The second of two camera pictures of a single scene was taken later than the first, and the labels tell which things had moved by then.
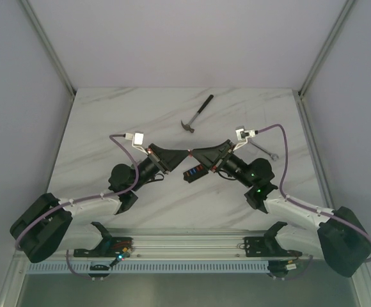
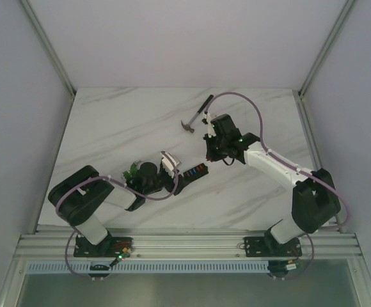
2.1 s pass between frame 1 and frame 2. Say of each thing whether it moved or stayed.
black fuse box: stayed
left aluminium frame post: stayed
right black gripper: moved
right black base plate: stayed
